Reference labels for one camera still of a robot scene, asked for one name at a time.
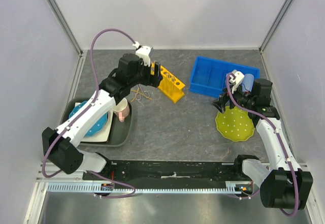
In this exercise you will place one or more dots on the slotted cable duct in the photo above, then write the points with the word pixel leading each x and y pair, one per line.
pixel 74 187

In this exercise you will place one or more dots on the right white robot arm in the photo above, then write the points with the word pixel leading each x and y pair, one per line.
pixel 282 184

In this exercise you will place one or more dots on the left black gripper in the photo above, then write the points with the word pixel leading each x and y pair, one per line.
pixel 152 80

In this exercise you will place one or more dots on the plastic wash bottle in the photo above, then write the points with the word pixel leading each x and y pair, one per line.
pixel 248 82

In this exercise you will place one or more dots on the green dotted plate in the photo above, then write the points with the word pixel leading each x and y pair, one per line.
pixel 234 124

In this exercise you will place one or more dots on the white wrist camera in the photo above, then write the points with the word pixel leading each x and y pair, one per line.
pixel 143 52
pixel 234 78

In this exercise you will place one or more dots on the pink small cup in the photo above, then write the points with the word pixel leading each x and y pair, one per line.
pixel 122 110

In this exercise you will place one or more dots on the blue dotted plate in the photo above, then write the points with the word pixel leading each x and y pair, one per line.
pixel 96 127

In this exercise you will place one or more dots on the dark green tray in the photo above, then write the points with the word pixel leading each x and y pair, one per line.
pixel 119 132

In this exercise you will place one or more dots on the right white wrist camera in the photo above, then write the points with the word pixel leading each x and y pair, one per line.
pixel 234 78

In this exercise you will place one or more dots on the yellow test tube rack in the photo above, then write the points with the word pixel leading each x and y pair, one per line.
pixel 163 88

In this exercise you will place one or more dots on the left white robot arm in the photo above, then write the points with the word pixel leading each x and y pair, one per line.
pixel 60 144

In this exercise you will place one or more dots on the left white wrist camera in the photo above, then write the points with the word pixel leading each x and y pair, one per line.
pixel 143 52

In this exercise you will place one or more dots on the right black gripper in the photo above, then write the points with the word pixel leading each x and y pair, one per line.
pixel 220 103

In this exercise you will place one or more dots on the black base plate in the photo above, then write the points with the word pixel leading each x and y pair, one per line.
pixel 173 174

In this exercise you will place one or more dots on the blue plastic bin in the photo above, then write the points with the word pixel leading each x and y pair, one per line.
pixel 208 75

